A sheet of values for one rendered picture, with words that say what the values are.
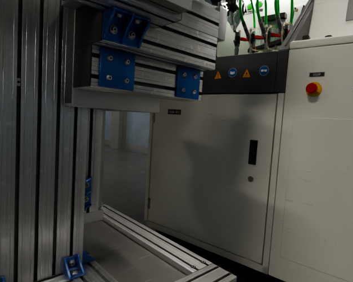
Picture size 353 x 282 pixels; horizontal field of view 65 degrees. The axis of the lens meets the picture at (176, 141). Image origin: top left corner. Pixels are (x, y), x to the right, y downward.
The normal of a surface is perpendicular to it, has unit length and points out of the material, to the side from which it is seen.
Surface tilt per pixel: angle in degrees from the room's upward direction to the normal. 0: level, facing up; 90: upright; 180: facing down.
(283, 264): 90
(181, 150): 90
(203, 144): 90
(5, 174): 90
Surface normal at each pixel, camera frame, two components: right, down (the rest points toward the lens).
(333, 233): -0.62, 0.02
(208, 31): 0.68, 0.10
